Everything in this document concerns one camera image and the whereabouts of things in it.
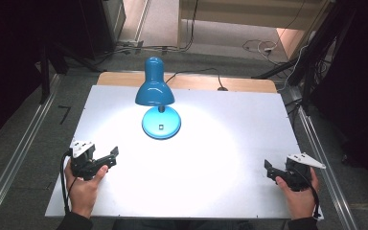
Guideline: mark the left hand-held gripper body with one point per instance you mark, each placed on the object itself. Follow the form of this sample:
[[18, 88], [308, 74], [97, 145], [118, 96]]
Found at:
[[81, 159]]

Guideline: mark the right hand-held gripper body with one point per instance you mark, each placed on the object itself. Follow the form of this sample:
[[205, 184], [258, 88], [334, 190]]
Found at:
[[300, 172]]

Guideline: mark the blue desk lamp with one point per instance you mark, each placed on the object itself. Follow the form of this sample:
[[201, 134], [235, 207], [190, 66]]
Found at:
[[155, 91]]

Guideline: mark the person's right hand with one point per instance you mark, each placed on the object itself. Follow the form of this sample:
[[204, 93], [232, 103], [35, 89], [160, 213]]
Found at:
[[298, 201]]

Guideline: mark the person's left hand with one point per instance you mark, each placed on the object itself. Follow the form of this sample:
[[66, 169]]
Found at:
[[81, 195]]

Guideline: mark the black metal stand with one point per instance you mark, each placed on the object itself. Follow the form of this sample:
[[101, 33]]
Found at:
[[44, 76]]

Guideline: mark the floor power strip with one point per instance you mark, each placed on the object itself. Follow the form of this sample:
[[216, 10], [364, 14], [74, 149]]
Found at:
[[131, 44]]

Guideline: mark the black tripod stand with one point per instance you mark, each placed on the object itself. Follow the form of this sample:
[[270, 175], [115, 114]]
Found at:
[[313, 57]]

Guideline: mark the dark cabinet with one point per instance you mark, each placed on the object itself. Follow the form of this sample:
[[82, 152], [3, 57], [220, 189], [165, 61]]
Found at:
[[103, 28]]

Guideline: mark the light wooden furniture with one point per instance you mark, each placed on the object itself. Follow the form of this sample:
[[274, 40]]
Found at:
[[236, 12]]

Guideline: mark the aluminium floor rail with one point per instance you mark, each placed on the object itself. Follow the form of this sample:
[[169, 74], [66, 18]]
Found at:
[[19, 150], [326, 172]]

